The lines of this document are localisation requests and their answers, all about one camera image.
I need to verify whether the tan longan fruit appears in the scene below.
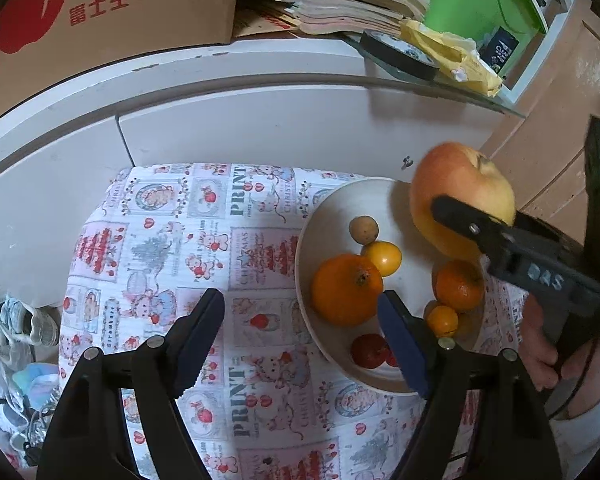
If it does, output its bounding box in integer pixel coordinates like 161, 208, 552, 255
349, 215, 379, 243

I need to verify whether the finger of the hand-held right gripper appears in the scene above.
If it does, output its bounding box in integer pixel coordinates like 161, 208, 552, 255
431, 195, 520, 263
515, 211, 581, 251

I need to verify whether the person's right hand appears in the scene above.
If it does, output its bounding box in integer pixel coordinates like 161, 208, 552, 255
519, 294, 600, 392

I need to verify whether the black tape roll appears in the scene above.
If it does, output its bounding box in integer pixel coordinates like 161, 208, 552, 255
359, 30, 438, 81

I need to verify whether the printed tablecloth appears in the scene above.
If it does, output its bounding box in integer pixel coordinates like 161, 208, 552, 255
60, 162, 526, 480

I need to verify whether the cardboard box with apple print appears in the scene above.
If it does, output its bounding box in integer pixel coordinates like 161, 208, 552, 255
0, 0, 244, 88

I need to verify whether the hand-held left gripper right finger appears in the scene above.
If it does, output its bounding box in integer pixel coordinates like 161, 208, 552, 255
377, 290, 563, 480

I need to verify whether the small mandarin orange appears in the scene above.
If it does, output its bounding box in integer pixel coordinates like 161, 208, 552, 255
432, 260, 485, 313

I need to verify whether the person's right forearm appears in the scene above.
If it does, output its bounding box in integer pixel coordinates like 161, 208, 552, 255
547, 372, 600, 480

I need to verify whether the white sneaker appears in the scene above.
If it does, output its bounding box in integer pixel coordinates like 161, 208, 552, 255
0, 297, 61, 347

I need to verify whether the red cherry tomato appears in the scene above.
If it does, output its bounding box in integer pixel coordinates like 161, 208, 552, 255
350, 333, 390, 368

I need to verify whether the white round plate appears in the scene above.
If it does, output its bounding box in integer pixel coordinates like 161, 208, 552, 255
295, 176, 486, 395

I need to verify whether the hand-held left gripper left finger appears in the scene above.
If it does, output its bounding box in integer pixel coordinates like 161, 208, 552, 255
36, 287, 226, 480

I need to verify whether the yellow cherry tomato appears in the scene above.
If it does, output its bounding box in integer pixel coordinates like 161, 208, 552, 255
361, 241, 402, 277

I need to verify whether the wooden door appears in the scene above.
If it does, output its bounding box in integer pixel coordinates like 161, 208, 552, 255
480, 0, 600, 241

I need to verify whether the large yellow apple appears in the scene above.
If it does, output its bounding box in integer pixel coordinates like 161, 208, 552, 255
410, 141, 517, 262

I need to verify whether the yellow plastic bag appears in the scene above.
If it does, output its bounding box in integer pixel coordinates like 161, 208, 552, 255
399, 20, 503, 98

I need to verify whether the glass shelf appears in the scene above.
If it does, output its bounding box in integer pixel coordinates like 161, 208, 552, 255
342, 32, 528, 121

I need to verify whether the small orange kumquat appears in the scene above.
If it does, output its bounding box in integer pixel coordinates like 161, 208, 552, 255
425, 305, 460, 338

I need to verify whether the large orange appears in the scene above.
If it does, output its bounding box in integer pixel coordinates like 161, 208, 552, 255
311, 254, 384, 327

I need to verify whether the white cabinet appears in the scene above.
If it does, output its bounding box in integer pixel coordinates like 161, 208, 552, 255
0, 40, 578, 306

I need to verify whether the light blue plastic bag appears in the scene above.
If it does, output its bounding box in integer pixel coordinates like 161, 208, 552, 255
15, 362, 61, 401

